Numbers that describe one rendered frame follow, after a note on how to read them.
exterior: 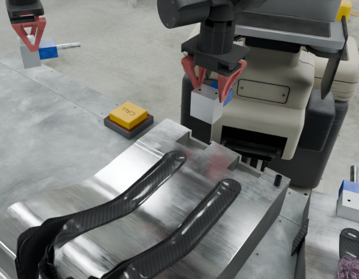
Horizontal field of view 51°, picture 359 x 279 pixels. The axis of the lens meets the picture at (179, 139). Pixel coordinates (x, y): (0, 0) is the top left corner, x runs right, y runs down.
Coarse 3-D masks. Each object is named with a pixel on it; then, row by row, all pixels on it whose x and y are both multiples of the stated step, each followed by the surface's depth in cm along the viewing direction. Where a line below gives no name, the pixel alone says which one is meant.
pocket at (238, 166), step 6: (240, 156) 66; (234, 162) 65; (240, 162) 67; (228, 168) 64; (234, 168) 67; (240, 168) 67; (246, 168) 66; (252, 168) 66; (240, 174) 66; (246, 174) 66; (252, 174) 66; (258, 174) 65; (252, 180) 65
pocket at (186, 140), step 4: (188, 132) 71; (184, 136) 70; (188, 136) 71; (180, 140) 70; (184, 140) 71; (188, 140) 72; (192, 140) 71; (196, 140) 71; (184, 144) 72; (188, 144) 72; (192, 144) 72; (196, 144) 71; (200, 144) 71; (204, 144) 70; (192, 148) 71; (196, 148) 71; (200, 148) 71; (204, 148) 70; (200, 152) 70
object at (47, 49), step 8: (32, 40) 82; (40, 40) 85; (48, 40) 85; (24, 48) 81; (40, 48) 82; (48, 48) 83; (56, 48) 84; (64, 48) 86; (24, 56) 82; (32, 56) 82; (40, 56) 83; (48, 56) 84; (56, 56) 85; (24, 64) 83; (32, 64) 83; (40, 64) 84
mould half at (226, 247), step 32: (160, 128) 71; (128, 160) 65; (192, 160) 65; (224, 160) 65; (64, 192) 56; (96, 192) 59; (160, 192) 60; (192, 192) 60; (256, 192) 59; (0, 224) 48; (32, 224) 48; (128, 224) 53; (160, 224) 55; (224, 224) 55; (256, 224) 55; (0, 256) 48; (64, 256) 45; (96, 256) 45; (128, 256) 46; (192, 256) 51; (224, 256) 51
